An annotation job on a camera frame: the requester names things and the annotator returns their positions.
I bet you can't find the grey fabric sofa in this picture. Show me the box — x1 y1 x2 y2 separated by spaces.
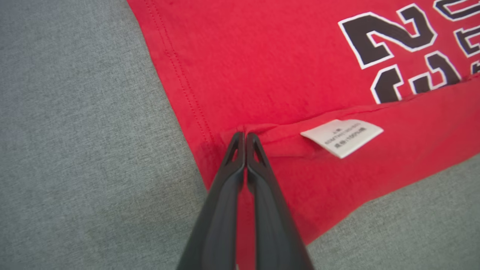
0 0 480 270

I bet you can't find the red white basketball jersey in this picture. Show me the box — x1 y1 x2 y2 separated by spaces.
126 0 480 270

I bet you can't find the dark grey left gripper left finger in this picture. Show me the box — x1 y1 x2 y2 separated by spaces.
176 132 247 270

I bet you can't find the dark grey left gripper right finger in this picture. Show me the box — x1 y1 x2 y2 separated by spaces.
246 133 315 270

